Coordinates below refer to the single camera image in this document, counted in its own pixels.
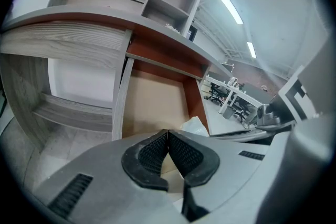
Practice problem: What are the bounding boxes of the grey bin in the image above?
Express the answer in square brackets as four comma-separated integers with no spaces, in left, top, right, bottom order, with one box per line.
[222,106,235,119]

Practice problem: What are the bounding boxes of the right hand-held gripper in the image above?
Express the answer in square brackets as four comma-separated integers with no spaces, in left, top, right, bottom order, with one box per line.
[209,55,330,145]

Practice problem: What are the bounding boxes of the light wooden drawer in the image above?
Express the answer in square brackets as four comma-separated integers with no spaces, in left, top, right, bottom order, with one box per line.
[112,57,211,141]

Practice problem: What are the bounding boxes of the grey wooden office desk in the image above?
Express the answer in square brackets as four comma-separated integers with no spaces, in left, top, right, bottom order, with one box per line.
[0,5,232,153]

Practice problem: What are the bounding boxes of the ceiling light strip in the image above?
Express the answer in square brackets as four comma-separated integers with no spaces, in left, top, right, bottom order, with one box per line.
[246,41,257,59]
[212,0,244,25]

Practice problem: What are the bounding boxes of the white plastic bag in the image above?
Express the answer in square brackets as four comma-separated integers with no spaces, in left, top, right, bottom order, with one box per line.
[180,116,210,137]

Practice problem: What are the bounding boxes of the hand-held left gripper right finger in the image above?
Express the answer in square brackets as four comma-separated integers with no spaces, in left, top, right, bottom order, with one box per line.
[167,129,272,224]

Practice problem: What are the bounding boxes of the black office chair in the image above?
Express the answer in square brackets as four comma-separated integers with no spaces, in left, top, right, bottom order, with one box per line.
[233,102,250,124]
[209,85,229,106]

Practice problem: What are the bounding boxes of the artificial flower bunch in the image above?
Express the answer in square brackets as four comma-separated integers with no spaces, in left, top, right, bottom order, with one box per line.
[164,23,181,34]

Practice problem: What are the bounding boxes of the white office desk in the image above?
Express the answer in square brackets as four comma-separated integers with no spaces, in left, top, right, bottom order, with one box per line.
[204,74,263,116]

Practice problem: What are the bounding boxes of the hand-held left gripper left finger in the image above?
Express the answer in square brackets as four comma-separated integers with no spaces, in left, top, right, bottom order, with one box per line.
[33,129,188,224]

